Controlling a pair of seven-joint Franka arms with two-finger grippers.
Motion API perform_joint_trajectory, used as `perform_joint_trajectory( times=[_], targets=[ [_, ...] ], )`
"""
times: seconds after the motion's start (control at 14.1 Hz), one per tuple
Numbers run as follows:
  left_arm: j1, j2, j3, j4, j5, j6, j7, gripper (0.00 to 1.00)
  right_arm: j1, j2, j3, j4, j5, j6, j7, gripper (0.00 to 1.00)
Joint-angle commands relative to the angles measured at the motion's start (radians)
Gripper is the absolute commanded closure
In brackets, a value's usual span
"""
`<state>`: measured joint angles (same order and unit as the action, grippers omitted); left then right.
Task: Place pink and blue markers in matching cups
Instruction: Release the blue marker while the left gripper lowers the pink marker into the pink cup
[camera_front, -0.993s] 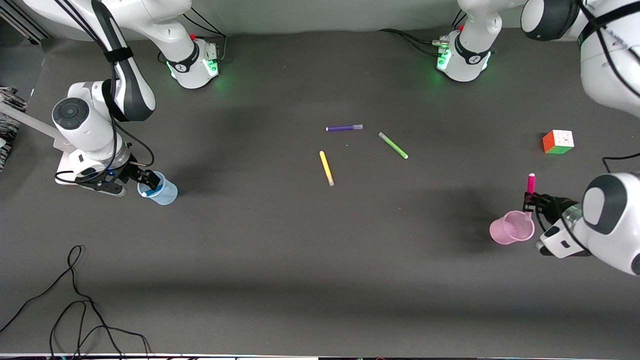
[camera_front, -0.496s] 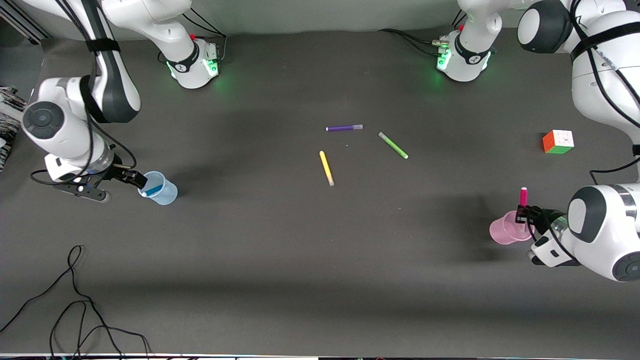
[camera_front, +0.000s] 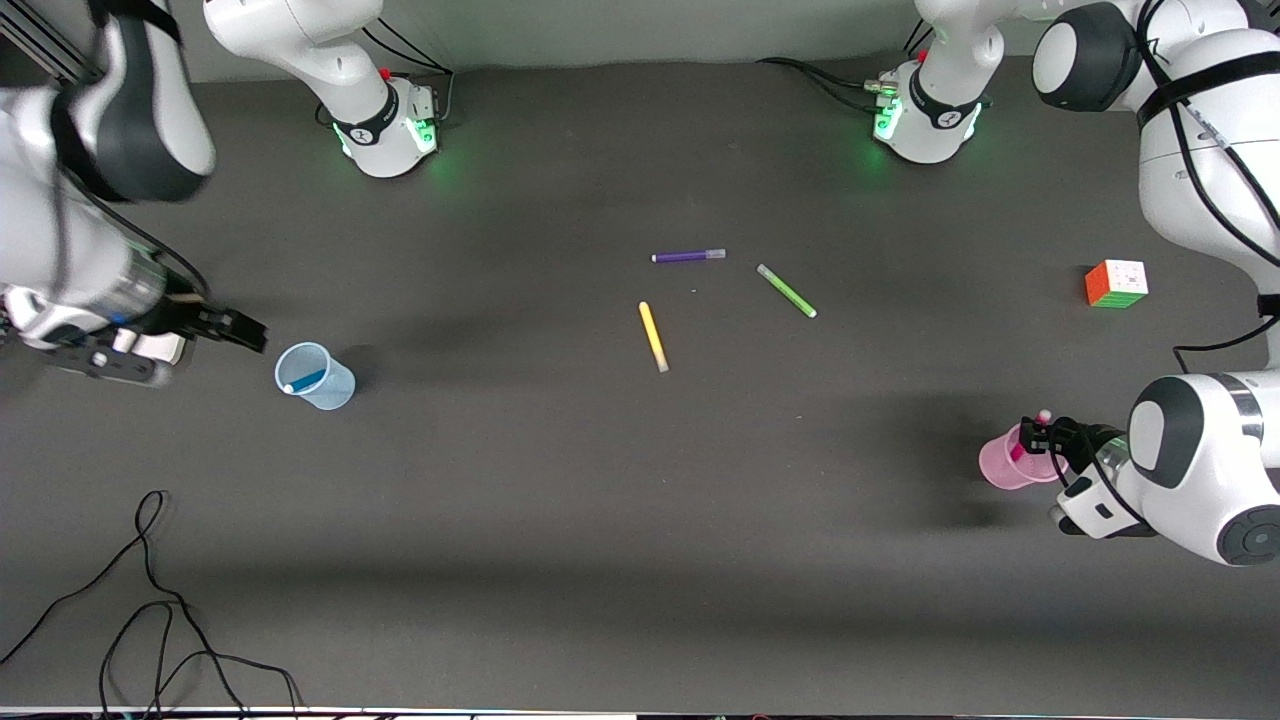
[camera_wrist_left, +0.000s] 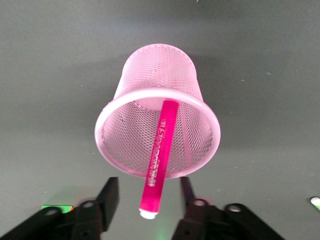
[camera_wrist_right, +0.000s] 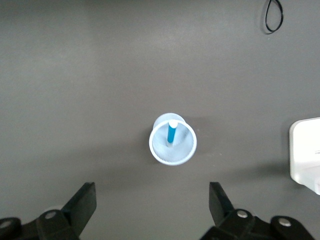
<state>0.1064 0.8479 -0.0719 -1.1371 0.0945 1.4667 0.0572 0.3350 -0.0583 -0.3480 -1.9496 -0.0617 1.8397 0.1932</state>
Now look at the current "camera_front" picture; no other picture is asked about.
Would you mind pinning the purple marker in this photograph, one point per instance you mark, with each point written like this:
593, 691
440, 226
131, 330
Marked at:
685, 256

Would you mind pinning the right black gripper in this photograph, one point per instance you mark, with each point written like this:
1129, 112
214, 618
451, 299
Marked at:
200, 319

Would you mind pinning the pink marker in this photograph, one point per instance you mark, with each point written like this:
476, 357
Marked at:
1016, 452

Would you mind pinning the light blue plastic cup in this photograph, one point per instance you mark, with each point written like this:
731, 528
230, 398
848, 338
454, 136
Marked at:
325, 385

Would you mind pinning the pink plastic cup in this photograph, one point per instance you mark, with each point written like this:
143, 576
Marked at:
1000, 465

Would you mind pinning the blue marker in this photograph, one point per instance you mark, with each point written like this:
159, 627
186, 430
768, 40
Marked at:
305, 381

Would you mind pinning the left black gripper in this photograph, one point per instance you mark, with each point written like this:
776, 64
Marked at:
1083, 439

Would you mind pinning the yellow marker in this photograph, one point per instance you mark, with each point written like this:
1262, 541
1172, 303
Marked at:
653, 337

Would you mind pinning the colourful puzzle cube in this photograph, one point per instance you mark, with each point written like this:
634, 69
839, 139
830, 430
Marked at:
1117, 284

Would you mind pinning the green marker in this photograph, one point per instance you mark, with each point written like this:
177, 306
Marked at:
785, 291

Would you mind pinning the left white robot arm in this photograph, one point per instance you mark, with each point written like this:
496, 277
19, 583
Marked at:
1200, 130

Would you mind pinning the black aluminium frame rail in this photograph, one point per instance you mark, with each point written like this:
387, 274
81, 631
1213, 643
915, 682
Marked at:
40, 35

